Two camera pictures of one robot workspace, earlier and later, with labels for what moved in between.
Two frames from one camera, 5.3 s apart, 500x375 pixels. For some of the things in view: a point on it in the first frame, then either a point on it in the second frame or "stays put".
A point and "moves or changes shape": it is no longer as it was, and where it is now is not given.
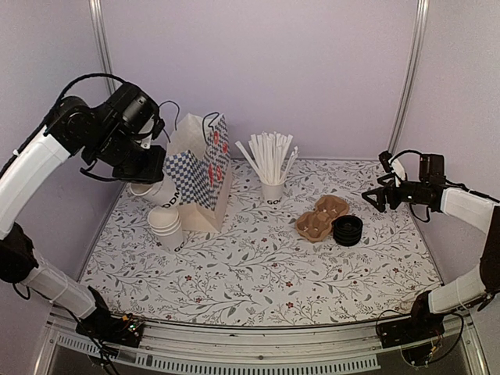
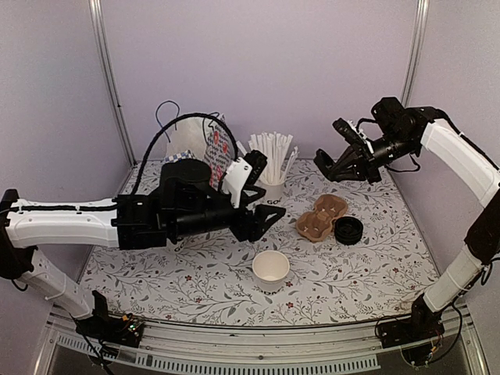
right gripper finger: [391, 183] → [325, 162]
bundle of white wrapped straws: [270, 156] stays put
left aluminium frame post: [102, 42] stays put
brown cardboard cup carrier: [316, 226] stays put
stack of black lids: [347, 230] stays put
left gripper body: [116, 148] → [192, 226]
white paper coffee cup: [165, 191] moves or changes shape
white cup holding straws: [273, 194] stays put
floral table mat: [302, 244] stays put
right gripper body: [418, 195] → [401, 148]
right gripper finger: [380, 197] → [354, 158]
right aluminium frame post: [421, 25] stays put
